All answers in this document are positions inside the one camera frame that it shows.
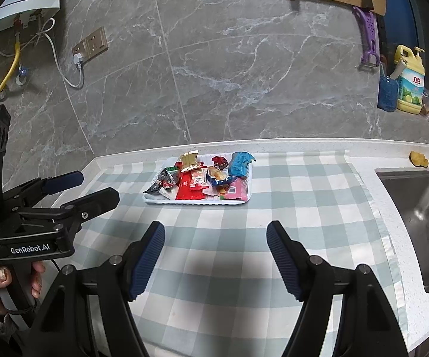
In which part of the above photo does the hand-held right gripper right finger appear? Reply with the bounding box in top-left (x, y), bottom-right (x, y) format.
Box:
top-left (266, 220), bottom-right (408, 357)

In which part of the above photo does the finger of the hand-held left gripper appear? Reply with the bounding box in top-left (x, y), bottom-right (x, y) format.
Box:
top-left (2, 171), bottom-right (85, 209)
top-left (15, 188), bottom-right (120, 231)

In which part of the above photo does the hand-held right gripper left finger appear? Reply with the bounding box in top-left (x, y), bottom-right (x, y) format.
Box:
top-left (30, 221), bottom-right (166, 357)

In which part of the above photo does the black snack packet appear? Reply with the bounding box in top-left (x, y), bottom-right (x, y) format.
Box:
top-left (143, 178), bottom-right (163, 195)

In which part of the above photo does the white plastic tray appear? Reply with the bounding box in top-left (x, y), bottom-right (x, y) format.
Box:
top-left (143, 152), bottom-right (255, 204)

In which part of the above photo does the red snack packet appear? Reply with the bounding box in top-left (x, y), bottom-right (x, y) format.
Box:
top-left (176, 182), bottom-right (205, 200)

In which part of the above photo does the pink snack packet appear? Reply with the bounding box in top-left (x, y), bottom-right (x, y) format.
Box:
top-left (225, 178), bottom-right (248, 198)

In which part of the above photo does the gold snack packet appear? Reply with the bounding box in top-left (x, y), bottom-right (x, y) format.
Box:
top-left (179, 150), bottom-right (200, 173)

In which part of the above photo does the blue snack packet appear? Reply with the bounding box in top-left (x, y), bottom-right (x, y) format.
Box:
top-left (228, 151), bottom-right (256, 177)

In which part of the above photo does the yellow blue white packet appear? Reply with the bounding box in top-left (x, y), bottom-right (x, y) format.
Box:
top-left (207, 167), bottom-right (237, 187)

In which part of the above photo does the green white checked tablecloth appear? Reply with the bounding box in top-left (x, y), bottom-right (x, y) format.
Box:
top-left (49, 151), bottom-right (403, 357)

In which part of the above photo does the steel sink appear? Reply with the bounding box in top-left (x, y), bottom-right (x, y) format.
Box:
top-left (375, 169), bottom-right (429, 294)

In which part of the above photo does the yellow sponge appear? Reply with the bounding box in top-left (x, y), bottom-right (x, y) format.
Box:
top-left (408, 151), bottom-right (429, 168)

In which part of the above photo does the blue sponge holder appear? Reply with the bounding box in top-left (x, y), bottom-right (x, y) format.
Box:
top-left (377, 74), bottom-right (400, 112)

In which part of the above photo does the yellow dish soap bottle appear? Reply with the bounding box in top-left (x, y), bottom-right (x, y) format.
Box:
top-left (394, 45), bottom-right (425, 115)

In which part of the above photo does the purple peeler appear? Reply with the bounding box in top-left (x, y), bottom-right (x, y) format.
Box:
top-left (353, 5), bottom-right (381, 71)

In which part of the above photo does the white power cable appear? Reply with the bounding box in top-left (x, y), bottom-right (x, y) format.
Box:
top-left (43, 18), bottom-right (86, 89)

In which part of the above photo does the yellow hose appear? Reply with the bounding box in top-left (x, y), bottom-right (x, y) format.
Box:
top-left (0, 41), bottom-right (22, 99)

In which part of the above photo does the wall socket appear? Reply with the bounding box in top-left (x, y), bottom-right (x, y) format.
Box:
top-left (72, 27), bottom-right (109, 60)

